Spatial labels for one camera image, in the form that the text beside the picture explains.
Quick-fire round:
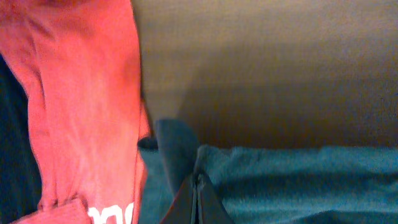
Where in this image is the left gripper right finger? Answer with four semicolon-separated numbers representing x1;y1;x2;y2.
197;174;234;224

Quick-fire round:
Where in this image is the black Nike t-shirt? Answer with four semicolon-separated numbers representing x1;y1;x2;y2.
137;119;397;224

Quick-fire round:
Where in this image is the black garment under red shirt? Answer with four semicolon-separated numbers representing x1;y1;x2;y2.
1;59;42;223

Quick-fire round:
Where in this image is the red printed t-shirt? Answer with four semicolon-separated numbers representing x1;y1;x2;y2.
1;0;149;224

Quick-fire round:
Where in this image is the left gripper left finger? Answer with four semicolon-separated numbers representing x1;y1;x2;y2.
160;175;197;224

